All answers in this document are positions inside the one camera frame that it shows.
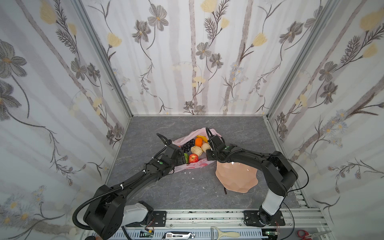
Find pink plastic bag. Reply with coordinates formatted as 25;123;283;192
173;128;215;173

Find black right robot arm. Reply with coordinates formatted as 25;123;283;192
206;128;299;227

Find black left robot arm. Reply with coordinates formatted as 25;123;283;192
72;134;186;240

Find yellow fake banana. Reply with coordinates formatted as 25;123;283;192
197;135;208;143

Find green fake fruit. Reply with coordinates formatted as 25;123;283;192
184;153;189;164

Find beige fake bun lower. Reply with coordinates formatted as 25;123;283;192
201;143;211;153

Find beige fake bun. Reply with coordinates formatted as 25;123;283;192
191;146;204;157
201;143;211;153

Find orange fake tangerine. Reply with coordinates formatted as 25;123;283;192
195;138;204;147

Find red fake apple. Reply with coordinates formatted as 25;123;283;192
189;154;199;164

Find beige fake bun upper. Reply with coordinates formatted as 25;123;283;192
191;146;204;157

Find black grape bunch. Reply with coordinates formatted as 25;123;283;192
181;139;195;153

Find peach plastic bowl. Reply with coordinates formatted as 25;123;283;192
216;162;259;194

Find white utility knife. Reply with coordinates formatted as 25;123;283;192
162;231;196;240

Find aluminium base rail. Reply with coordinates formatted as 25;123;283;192
111;207;331;240

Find cream handled peeler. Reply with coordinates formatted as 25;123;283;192
211;227;240;240

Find red handled scissors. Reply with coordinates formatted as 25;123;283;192
297;230;331;240

